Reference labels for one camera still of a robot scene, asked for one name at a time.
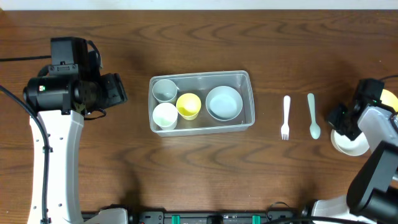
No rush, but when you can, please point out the white plastic bowl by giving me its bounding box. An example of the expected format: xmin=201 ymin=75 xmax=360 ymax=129
xmin=330 ymin=129 xmax=369 ymax=156

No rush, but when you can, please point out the mint green plastic spoon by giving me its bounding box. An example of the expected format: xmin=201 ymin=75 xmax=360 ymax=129
xmin=307 ymin=93 xmax=321 ymax=139

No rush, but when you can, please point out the yellow plastic bowl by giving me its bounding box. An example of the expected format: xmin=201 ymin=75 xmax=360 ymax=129
xmin=380 ymin=89 xmax=398 ymax=112

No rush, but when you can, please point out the white plastic cup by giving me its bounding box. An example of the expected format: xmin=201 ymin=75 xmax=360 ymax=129
xmin=152 ymin=103 xmax=178 ymax=131

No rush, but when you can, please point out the yellow plastic cup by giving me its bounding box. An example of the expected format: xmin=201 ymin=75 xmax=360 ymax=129
xmin=176 ymin=93 xmax=201 ymax=121

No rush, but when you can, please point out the grey plastic bowl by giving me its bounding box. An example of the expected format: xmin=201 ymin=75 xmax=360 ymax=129
xmin=205 ymin=86 xmax=243 ymax=121

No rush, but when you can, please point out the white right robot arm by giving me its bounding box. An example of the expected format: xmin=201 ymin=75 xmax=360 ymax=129
xmin=311 ymin=106 xmax=397 ymax=223

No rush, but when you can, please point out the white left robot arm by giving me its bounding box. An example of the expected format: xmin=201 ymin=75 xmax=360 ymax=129
xmin=24 ymin=73 xmax=128 ymax=223

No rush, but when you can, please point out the clear plastic container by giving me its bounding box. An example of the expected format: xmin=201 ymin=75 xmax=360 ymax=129
xmin=149 ymin=70 xmax=255 ymax=137

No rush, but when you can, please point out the grey plastic cup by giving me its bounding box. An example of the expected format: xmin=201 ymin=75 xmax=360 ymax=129
xmin=152 ymin=79 xmax=178 ymax=104

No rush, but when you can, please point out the white plastic fork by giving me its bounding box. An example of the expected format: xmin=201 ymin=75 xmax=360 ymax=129
xmin=280 ymin=95 xmax=291 ymax=141

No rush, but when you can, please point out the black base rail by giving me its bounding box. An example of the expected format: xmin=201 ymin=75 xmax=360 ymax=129
xmin=80 ymin=201 xmax=312 ymax=224

